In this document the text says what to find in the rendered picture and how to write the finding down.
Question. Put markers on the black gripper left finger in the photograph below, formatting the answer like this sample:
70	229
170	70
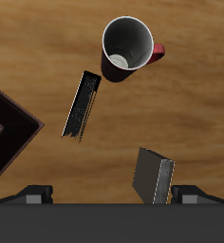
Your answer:
38	193

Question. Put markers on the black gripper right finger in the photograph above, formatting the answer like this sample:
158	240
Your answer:
188	194

